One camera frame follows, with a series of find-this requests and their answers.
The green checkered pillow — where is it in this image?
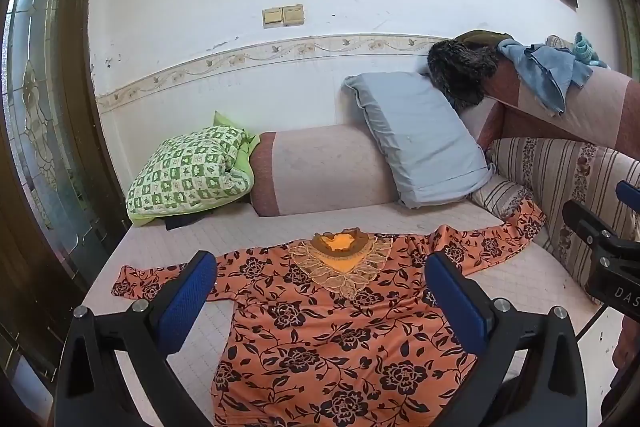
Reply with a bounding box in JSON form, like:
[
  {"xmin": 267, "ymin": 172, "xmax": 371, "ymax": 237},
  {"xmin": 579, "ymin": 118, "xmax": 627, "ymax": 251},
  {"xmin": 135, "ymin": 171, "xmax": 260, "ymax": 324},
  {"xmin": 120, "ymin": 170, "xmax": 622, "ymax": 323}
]
[{"xmin": 126, "ymin": 111, "xmax": 261, "ymax": 228}]

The wooden stained glass door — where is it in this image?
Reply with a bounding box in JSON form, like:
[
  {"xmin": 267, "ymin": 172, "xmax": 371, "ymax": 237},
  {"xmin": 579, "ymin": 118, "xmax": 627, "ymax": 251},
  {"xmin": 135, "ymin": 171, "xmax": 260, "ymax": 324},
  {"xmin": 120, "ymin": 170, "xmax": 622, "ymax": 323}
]
[{"xmin": 0, "ymin": 0, "xmax": 132, "ymax": 388}]

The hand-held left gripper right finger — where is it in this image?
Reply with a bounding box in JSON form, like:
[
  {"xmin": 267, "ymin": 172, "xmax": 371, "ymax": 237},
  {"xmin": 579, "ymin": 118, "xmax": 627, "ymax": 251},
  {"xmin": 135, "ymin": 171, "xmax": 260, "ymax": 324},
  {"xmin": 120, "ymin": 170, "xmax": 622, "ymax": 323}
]
[{"xmin": 424, "ymin": 251, "xmax": 588, "ymax": 427}]

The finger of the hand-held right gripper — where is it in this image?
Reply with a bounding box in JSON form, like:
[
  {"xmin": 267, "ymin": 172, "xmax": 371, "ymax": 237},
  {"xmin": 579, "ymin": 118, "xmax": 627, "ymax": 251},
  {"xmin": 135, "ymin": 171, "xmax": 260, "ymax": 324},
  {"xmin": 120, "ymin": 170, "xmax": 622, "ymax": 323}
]
[
  {"xmin": 561, "ymin": 199, "xmax": 623, "ymax": 254},
  {"xmin": 616, "ymin": 180, "xmax": 640, "ymax": 210}
]

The olive green garment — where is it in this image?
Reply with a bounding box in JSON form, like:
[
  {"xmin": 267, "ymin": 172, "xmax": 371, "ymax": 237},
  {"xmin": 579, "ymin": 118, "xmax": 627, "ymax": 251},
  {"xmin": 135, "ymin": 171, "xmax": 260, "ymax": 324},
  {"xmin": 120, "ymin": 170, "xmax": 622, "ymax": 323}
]
[{"xmin": 452, "ymin": 29, "xmax": 516, "ymax": 52}]

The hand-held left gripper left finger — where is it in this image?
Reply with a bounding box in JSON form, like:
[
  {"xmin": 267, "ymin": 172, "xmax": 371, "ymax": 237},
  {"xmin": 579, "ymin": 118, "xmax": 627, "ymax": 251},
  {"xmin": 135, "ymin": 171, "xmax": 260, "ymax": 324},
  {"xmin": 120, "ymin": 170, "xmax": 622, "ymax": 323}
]
[{"xmin": 52, "ymin": 250, "xmax": 218, "ymax": 427}]

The blue cloth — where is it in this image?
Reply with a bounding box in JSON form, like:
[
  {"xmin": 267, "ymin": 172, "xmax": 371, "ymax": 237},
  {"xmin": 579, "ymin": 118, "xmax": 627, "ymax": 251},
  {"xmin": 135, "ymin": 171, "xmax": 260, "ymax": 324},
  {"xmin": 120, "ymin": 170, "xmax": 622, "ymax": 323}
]
[{"xmin": 496, "ymin": 39, "xmax": 608, "ymax": 116}]

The grey blue pillow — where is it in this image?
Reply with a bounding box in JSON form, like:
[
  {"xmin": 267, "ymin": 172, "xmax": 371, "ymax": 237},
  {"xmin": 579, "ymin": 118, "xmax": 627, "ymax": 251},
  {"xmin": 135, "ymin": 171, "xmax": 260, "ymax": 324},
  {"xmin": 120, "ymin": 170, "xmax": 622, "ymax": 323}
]
[{"xmin": 342, "ymin": 72, "xmax": 496, "ymax": 210}]

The striped floral cushion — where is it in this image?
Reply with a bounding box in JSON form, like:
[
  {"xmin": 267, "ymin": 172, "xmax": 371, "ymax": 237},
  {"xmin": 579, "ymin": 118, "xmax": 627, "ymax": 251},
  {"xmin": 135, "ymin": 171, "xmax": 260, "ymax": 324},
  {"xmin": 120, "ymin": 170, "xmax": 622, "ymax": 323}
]
[{"xmin": 470, "ymin": 137, "xmax": 640, "ymax": 304}]

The teal knitted cloth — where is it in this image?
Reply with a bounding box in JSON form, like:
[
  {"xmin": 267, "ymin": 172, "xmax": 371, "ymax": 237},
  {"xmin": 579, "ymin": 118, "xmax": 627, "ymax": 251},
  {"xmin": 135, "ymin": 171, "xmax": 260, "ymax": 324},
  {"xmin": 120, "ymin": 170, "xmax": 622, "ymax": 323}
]
[{"xmin": 573, "ymin": 32, "xmax": 602, "ymax": 68}]

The person's right forearm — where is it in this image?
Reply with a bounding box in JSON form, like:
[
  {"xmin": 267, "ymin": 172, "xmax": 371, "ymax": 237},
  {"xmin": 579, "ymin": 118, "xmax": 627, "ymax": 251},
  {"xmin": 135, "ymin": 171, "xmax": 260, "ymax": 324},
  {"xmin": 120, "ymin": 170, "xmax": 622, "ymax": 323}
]
[{"xmin": 600, "ymin": 319, "xmax": 640, "ymax": 423}]

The dark furry garment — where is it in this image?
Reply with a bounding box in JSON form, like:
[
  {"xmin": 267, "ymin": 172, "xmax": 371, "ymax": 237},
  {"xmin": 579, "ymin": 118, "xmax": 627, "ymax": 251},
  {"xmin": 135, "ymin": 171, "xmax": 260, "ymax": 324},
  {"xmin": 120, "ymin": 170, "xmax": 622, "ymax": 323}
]
[{"xmin": 427, "ymin": 39, "xmax": 501, "ymax": 110}]

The pink bolster cushion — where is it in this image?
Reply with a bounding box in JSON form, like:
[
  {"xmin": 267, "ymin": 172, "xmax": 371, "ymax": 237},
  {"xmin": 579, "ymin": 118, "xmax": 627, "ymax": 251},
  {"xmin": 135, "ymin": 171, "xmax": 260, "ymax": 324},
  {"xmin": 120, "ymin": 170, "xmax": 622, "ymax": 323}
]
[{"xmin": 249, "ymin": 124, "xmax": 401, "ymax": 218}]

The black flat cloth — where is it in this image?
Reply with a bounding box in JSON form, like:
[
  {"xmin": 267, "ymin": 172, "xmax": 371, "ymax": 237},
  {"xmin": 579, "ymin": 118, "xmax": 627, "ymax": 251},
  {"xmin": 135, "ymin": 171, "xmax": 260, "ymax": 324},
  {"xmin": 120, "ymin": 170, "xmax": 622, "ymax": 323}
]
[{"xmin": 165, "ymin": 213, "xmax": 207, "ymax": 231}]

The orange black floral shirt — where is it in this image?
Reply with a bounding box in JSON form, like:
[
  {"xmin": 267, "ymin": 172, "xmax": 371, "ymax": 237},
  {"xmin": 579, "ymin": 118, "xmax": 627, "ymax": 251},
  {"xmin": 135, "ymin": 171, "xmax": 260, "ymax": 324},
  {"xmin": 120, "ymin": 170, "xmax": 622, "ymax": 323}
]
[{"xmin": 111, "ymin": 198, "xmax": 547, "ymax": 427}]

